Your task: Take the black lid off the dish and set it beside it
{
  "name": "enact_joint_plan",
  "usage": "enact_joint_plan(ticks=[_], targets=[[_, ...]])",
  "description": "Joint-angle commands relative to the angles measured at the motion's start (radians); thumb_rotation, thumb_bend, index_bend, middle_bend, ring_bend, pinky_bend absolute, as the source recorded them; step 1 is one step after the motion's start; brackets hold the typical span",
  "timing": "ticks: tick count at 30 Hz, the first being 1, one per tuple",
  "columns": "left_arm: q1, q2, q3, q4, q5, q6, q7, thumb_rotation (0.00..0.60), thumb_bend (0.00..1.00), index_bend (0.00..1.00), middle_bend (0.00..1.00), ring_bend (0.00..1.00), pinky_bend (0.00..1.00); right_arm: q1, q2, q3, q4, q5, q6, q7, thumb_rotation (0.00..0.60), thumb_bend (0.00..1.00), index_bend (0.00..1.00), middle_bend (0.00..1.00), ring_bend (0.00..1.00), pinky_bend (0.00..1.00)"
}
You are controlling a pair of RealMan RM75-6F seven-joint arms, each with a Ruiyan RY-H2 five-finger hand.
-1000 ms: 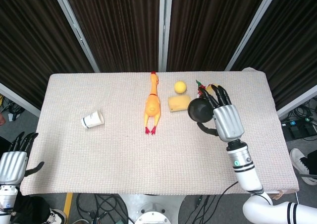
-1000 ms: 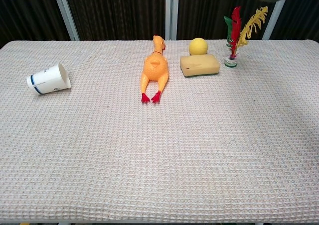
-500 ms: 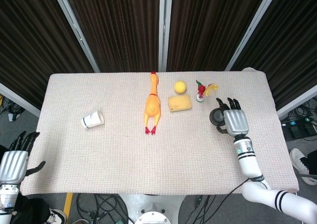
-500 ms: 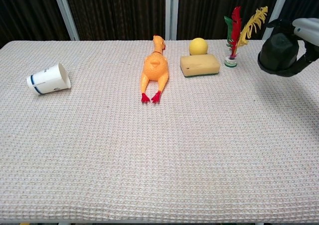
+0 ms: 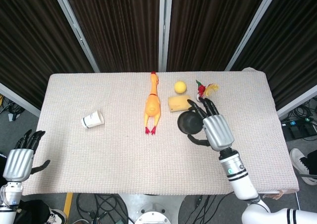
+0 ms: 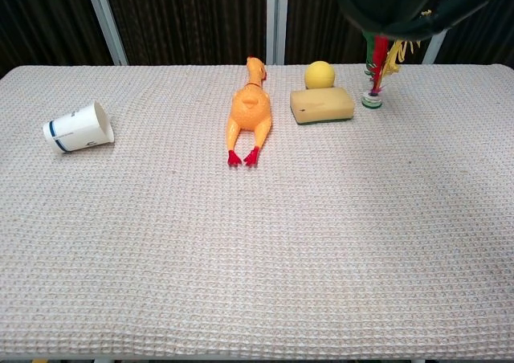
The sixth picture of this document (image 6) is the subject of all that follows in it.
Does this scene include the white paper cup blue stripe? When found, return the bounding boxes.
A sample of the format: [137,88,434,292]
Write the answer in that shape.
[42,100,116,154]

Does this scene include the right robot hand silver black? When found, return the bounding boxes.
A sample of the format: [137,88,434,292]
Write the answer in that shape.
[416,0,509,34]

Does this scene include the yellow ball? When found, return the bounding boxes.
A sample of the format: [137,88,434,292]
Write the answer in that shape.
[304,60,337,91]

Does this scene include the orange rubber chicken toy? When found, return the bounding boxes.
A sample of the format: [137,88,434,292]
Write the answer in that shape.
[225,56,274,168]

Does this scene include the yellow sponge green underside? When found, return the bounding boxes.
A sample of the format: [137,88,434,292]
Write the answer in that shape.
[289,87,357,126]

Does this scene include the feather shuttlecock red yellow green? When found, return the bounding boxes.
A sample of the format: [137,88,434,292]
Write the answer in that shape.
[360,27,422,110]

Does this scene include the dark brown partition panel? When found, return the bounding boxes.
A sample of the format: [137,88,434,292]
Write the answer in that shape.
[0,0,114,78]
[284,0,426,66]
[100,0,269,67]
[435,0,514,67]

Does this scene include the white partition frame post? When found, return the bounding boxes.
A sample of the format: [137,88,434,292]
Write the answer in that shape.
[266,0,289,66]
[83,0,129,67]
[421,0,470,65]

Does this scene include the beige woven tablecloth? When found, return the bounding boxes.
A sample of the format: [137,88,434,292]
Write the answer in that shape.
[0,63,514,361]

